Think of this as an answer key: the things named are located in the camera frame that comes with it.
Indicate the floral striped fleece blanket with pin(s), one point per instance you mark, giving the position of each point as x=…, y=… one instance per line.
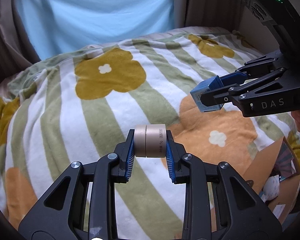
x=64, y=116

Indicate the white patterned socks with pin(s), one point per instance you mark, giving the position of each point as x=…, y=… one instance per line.
x=271, y=189

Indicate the brown curtain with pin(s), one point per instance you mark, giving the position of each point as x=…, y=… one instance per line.
x=226, y=14

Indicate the open cardboard box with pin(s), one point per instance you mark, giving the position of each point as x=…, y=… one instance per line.
x=274, y=175

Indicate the light blue curtain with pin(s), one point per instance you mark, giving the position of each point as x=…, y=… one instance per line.
x=61, y=26

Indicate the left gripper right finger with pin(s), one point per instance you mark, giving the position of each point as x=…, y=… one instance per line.
x=174, y=153

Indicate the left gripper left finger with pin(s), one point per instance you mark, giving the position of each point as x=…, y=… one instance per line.
x=125, y=159

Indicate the small blue box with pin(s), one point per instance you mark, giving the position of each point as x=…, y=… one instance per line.
x=206, y=85

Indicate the beige round cosmetic jar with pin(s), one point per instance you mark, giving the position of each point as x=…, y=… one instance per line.
x=150, y=141

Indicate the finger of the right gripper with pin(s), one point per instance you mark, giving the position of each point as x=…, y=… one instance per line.
x=234, y=78
x=218, y=96

